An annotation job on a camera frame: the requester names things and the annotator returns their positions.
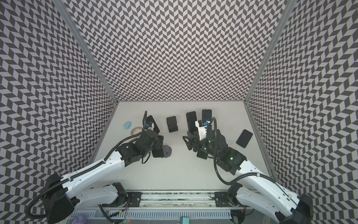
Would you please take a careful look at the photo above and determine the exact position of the phone back right on stand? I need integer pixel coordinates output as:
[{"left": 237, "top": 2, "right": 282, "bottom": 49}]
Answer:
[{"left": 201, "top": 109, "right": 212, "bottom": 121}]

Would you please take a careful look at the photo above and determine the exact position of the aluminium corner post left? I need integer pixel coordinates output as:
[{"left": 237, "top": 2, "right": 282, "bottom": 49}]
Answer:
[{"left": 52, "top": 0, "right": 118, "bottom": 104}]

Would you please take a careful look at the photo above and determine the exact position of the purple phone on stand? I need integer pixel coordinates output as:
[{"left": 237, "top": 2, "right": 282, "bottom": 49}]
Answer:
[{"left": 186, "top": 111, "right": 198, "bottom": 134}]

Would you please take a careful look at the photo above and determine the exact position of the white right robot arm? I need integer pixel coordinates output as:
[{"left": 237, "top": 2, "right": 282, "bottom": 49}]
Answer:
[{"left": 183, "top": 118, "right": 313, "bottom": 224}]

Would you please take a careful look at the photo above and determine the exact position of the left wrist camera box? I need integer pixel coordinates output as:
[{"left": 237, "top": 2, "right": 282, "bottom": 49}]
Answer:
[{"left": 144, "top": 121, "right": 155, "bottom": 131}]

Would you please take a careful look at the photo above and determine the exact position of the light blue earbuds case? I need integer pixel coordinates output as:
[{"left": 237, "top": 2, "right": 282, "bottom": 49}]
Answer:
[{"left": 123, "top": 121, "right": 131, "bottom": 130}]

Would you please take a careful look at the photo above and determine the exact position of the aluminium corner post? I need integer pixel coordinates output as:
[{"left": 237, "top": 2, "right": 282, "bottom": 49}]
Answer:
[
  {"left": 244, "top": 0, "right": 297, "bottom": 104},
  {"left": 52, "top": 0, "right": 118, "bottom": 104}
]

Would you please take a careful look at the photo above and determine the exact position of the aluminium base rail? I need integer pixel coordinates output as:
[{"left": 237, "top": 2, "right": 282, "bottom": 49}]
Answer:
[{"left": 64, "top": 190, "right": 280, "bottom": 220}]

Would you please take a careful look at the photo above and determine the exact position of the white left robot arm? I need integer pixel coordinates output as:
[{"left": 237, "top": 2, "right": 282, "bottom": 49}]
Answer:
[{"left": 25, "top": 115, "right": 163, "bottom": 224}]

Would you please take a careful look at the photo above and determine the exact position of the clear packing tape roll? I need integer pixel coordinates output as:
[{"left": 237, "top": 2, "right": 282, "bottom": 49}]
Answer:
[{"left": 131, "top": 127, "right": 143, "bottom": 136}]

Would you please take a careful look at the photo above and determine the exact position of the aluminium corner post right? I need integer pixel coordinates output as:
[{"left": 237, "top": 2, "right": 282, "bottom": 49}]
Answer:
[{"left": 244, "top": 0, "right": 297, "bottom": 104}]

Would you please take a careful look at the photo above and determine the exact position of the purple round stand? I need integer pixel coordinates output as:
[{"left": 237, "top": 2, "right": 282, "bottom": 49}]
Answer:
[{"left": 162, "top": 145, "right": 172, "bottom": 158}]

